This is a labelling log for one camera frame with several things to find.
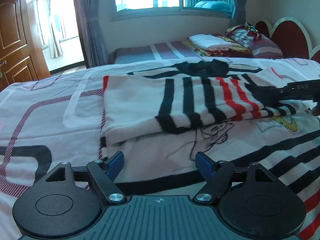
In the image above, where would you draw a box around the striped white red black sweater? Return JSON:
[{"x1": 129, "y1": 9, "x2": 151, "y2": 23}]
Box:
[{"x1": 100, "y1": 59, "x2": 319, "y2": 239}]

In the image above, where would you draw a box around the colourful checked clothes pile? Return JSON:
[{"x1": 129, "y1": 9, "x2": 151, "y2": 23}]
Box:
[{"x1": 225, "y1": 22, "x2": 262, "y2": 49}]

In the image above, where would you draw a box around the red flower-shaped headboard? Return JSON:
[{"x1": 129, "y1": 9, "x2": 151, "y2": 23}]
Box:
[{"x1": 255, "y1": 17, "x2": 319, "y2": 62}]

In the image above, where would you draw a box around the striped maroon pillow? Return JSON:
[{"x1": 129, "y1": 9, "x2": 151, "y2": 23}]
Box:
[{"x1": 249, "y1": 34, "x2": 283, "y2": 59}]

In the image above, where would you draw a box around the folded red yellow blanket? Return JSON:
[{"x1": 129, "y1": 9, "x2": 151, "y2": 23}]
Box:
[{"x1": 183, "y1": 34, "x2": 253, "y2": 58}]

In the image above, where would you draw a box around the folded white cloth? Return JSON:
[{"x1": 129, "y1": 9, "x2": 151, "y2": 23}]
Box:
[{"x1": 188, "y1": 34, "x2": 240, "y2": 51}]

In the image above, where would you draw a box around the teal cushion on sill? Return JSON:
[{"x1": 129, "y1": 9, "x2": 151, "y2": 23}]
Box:
[{"x1": 194, "y1": 1, "x2": 232, "y2": 13}]

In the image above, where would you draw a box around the grey curtain right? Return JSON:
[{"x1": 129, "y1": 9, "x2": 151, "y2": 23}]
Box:
[{"x1": 228, "y1": 0, "x2": 251, "y2": 28}]

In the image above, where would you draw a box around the grey curtain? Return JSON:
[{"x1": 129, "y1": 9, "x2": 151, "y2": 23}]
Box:
[
  {"x1": 77, "y1": 0, "x2": 108, "y2": 67},
  {"x1": 228, "y1": 0, "x2": 251, "y2": 28}
]

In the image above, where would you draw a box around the white sheer balcony curtain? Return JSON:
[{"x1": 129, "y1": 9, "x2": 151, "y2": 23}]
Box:
[{"x1": 44, "y1": 0, "x2": 63, "y2": 59}]

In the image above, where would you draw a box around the brown wooden door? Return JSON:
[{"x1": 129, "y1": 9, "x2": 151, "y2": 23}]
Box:
[{"x1": 1, "y1": 0, "x2": 50, "y2": 90}]

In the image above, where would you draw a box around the grey curtain left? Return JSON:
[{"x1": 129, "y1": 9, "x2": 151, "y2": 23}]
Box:
[{"x1": 77, "y1": 0, "x2": 108, "y2": 67}]

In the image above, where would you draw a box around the metal door handle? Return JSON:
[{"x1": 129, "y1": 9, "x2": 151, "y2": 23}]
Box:
[{"x1": 0, "y1": 60, "x2": 7, "y2": 79}]

